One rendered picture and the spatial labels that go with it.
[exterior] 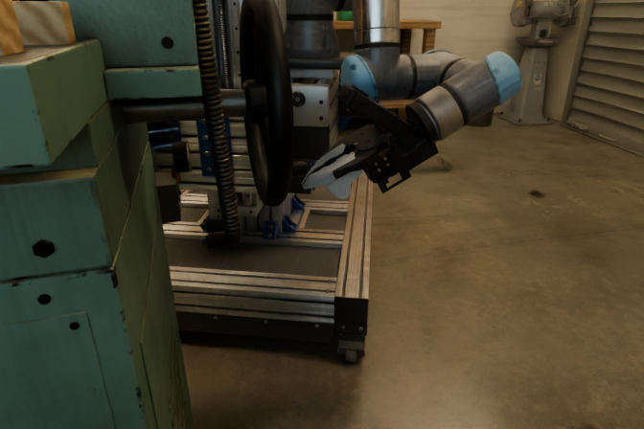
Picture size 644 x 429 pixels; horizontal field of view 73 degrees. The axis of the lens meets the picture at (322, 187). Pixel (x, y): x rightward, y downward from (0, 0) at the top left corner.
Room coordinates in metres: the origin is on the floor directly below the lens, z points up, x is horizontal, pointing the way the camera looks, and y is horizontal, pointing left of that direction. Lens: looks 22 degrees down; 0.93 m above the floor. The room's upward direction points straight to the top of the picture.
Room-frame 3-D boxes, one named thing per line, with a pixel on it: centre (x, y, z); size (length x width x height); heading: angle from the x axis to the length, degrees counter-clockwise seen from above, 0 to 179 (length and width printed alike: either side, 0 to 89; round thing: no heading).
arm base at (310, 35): (1.15, 0.03, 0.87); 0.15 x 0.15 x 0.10
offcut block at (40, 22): (0.40, 0.24, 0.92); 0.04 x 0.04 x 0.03; 20
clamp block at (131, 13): (0.54, 0.22, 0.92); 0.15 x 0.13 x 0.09; 16
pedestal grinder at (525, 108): (3.87, -1.82, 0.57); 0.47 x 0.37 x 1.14; 98
